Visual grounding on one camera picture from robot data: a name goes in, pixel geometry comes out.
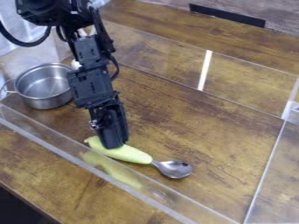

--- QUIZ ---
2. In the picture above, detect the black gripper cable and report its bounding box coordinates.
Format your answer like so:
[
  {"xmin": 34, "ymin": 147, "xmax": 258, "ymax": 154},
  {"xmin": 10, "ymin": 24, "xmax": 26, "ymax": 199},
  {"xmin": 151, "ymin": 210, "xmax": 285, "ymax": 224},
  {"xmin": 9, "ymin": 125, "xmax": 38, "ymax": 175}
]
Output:
[{"xmin": 0, "ymin": 20, "xmax": 122, "ymax": 82}]

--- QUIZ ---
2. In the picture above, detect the white mushroom toy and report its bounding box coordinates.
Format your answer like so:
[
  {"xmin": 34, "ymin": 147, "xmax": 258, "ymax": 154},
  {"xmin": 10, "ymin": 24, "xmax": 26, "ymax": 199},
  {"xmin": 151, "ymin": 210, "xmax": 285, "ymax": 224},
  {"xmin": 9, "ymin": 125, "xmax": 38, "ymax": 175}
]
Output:
[{"xmin": 71, "ymin": 29, "xmax": 89, "ymax": 70}]

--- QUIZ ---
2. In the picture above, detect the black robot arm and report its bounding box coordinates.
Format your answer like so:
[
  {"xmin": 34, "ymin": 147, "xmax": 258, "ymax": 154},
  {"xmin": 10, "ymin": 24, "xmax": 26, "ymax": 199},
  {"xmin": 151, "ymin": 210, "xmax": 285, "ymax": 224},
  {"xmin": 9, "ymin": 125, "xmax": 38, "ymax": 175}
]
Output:
[{"xmin": 15, "ymin": 0, "xmax": 129, "ymax": 149}]

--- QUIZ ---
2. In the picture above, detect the green handled metal spoon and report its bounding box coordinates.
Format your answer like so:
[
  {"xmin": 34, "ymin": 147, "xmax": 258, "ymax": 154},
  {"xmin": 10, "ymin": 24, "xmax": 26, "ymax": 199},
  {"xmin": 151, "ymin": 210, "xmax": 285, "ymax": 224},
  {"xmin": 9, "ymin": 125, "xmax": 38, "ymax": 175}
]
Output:
[{"xmin": 85, "ymin": 136, "xmax": 193, "ymax": 179}]

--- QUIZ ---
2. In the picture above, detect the black strip on table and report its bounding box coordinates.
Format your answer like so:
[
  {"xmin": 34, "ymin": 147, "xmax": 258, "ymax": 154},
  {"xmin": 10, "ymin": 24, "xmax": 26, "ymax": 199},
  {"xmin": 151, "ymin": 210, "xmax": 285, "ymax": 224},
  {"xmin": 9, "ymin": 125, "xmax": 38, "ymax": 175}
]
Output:
[{"xmin": 190, "ymin": 3, "xmax": 268, "ymax": 28}]

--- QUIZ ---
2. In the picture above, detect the small steel pot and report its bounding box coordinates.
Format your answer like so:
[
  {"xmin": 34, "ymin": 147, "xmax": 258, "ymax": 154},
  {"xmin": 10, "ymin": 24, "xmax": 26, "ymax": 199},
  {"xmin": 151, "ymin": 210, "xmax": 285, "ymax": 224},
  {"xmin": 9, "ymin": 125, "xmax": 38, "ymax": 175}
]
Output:
[{"xmin": 0, "ymin": 63, "xmax": 74, "ymax": 110}]

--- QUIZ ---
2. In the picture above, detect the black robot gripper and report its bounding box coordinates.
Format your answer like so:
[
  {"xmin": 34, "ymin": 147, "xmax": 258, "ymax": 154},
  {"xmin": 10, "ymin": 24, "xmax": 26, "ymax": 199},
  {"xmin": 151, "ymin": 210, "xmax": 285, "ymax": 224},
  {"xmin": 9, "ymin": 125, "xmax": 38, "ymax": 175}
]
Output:
[{"xmin": 67, "ymin": 66, "xmax": 130, "ymax": 150}]

